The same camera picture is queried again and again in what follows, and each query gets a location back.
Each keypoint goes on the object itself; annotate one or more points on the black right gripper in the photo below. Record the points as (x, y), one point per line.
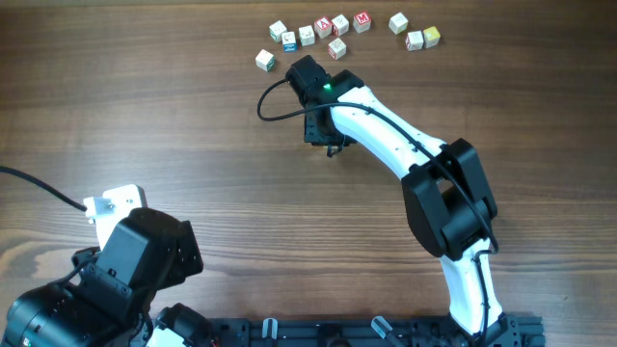
(310, 135)

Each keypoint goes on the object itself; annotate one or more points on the red-sided wooden block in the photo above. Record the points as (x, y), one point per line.
(414, 40)
(337, 48)

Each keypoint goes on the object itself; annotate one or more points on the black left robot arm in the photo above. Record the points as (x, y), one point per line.
(105, 300)

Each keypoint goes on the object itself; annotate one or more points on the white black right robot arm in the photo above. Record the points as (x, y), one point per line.
(448, 200)

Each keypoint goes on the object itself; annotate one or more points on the green-sided wooden block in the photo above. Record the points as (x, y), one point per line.
(265, 60)

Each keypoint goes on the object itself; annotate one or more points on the blue-sided wooden block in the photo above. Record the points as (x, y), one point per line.
(289, 42)

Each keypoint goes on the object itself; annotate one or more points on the plain wooden picture block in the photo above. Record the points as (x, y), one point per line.
(306, 35)

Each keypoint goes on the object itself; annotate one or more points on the red letter A block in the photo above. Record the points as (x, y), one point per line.
(323, 27)

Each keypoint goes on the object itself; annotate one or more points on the wooden block beside A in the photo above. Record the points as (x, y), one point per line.
(340, 25)

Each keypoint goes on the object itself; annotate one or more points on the green-edged wooden block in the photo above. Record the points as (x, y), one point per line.
(276, 30)

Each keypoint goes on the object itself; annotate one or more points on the red letter M block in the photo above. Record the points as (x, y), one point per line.
(362, 22)

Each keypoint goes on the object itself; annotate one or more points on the plain wooden block right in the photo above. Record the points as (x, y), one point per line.
(398, 23)

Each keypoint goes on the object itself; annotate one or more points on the yellow wooden block right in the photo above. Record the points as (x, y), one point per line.
(431, 36)

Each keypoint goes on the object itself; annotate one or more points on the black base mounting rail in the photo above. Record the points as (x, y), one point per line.
(366, 332)

